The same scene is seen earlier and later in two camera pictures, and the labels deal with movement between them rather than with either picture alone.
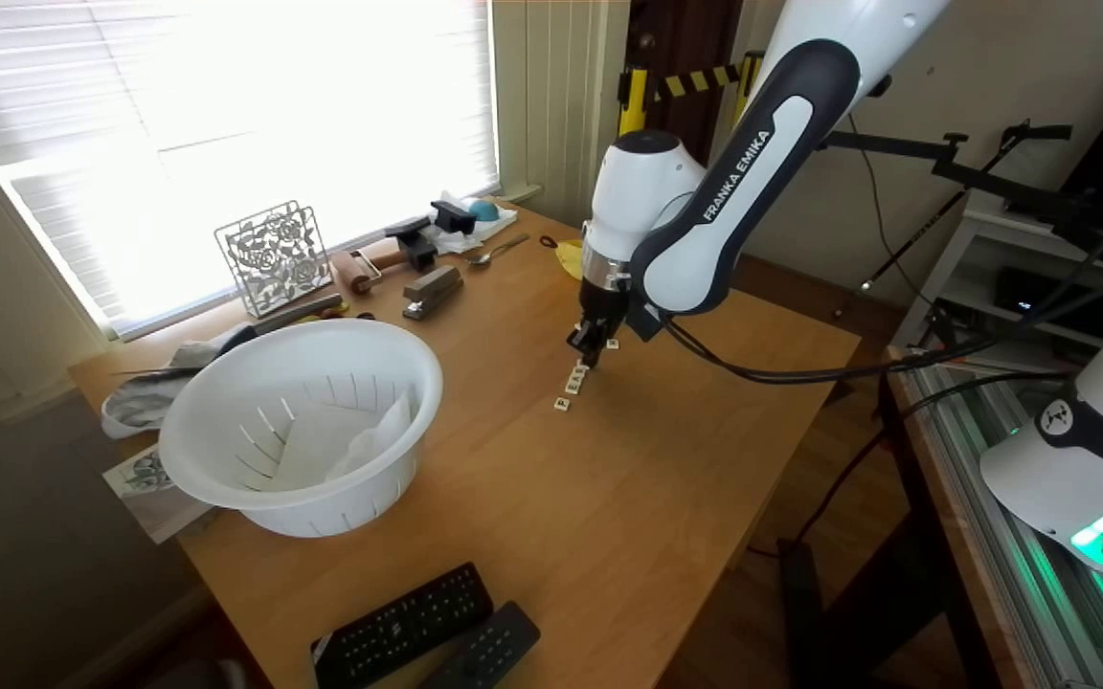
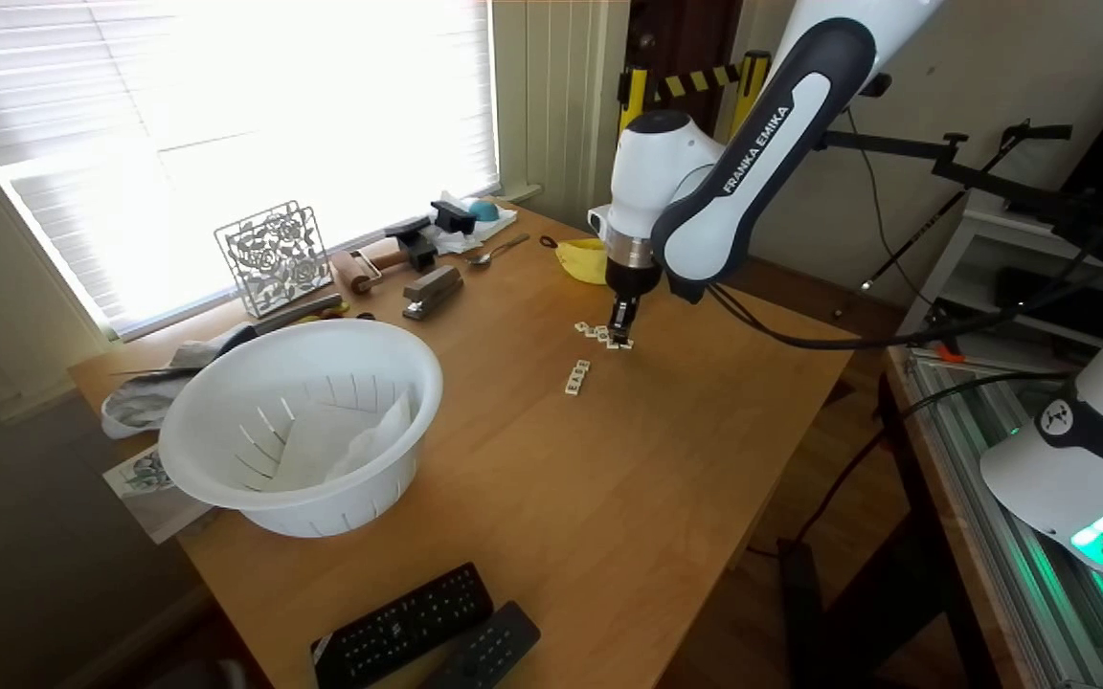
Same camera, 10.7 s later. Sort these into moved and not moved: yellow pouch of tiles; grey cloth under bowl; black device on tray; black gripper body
Moved: black gripper body
Not moved: black device on tray; grey cloth under bowl; yellow pouch of tiles
